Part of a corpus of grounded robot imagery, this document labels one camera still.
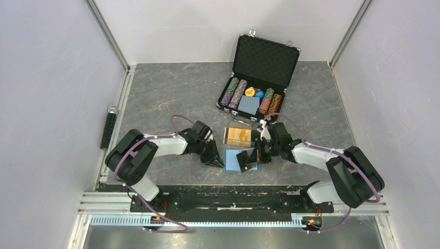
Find purple green chip row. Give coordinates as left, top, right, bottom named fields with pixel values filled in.
left=220, top=77, right=240, bottom=106

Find blue dealer button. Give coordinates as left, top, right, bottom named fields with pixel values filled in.
left=254, top=90, right=265, bottom=98

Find clear plastic card box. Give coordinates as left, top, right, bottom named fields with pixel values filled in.
left=221, top=121, right=260, bottom=147

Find orange brown chip row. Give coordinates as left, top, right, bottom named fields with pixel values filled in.
left=266, top=94, right=282, bottom=116

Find pink grey chip row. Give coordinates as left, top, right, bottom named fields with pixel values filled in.
left=228, top=79, right=247, bottom=109

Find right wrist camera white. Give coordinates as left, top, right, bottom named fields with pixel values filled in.
left=256, top=119, right=271, bottom=141

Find black microphone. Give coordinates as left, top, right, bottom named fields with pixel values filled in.
left=100, top=105, right=119, bottom=150

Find blue card holder wallet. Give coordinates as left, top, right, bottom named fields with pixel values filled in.
left=223, top=149, right=260, bottom=173

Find black poker chip case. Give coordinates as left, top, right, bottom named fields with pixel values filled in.
left=216, top=29, right=300, bottom=123

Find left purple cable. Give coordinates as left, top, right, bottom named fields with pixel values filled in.
left=113, top=115, right=198, bottom=233

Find green red chip row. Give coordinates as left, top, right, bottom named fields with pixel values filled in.
left=258, top=88, right=274, bottom=114

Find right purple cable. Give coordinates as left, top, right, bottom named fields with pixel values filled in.
left=271, top=113, right=381, bottom=233

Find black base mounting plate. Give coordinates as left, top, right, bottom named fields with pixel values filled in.
left=149, top=185, right=334, bottom=222

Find purple cable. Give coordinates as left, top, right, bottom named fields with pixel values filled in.
left=113, top=115, right=198, bottom=233
left=271, top=113, right=381, bottom=233

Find yellow dealer button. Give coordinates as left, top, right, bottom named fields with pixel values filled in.
left=244, top=88, right=256, bottom=96

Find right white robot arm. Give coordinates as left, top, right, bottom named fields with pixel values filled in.
left=245, top=122, right=385, bottom=212

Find white slotted cable duct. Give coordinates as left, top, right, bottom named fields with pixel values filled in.
left=90, top=214, right=318, bottom=229

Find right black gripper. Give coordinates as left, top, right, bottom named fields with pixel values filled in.
left=246, top=137, right=281, bottom=165

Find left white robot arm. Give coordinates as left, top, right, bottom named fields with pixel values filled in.
left=104, top=120, right=224, bottom=212

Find blue playing card deck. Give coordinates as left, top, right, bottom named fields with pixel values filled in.
left=237, top=95, right=260, bottom=115

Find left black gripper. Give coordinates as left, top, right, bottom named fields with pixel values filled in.
left=195, top=139, right=224, bottom=169

